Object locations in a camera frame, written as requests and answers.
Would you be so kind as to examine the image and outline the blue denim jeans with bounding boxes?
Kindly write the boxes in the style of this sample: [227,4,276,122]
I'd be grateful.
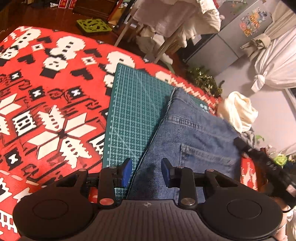
[127,88,241,201]

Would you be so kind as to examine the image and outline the grey knit garment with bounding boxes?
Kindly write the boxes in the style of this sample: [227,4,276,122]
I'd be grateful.
[240,130,257,148]

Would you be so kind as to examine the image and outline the green cutting mat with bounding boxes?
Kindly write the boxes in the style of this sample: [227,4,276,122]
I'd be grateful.
[101,63,210,200]

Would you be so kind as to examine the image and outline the cream knit sweater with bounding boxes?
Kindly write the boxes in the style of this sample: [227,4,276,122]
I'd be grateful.
[217,91,258,133]

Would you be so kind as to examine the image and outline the green christmas garland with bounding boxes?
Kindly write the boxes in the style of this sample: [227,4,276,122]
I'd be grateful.
[186,66,225,98]

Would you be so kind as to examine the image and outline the red patterned blanket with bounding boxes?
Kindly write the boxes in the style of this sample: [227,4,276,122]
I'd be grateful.
[1,27,271,240]

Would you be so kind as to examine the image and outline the white tied curtain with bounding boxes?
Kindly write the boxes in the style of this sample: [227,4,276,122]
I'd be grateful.
[250,25,296,93]

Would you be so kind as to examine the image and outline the white wooden chair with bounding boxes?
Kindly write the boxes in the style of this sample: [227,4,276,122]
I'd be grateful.
[114,14,182,64]

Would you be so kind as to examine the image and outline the pink towel on chair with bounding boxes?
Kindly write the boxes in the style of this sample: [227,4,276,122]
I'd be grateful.
[132,1,199,38]

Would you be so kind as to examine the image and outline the dark wooden drawer cabinet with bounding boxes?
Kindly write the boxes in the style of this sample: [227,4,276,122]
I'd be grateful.
[73,0,122,20]

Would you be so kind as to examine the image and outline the silver refrigerator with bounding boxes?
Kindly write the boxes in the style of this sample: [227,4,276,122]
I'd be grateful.
[178,1,272,76]

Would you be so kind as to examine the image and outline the red white box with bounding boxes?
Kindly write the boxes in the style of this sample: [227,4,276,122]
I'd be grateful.
[58,0,68,9]

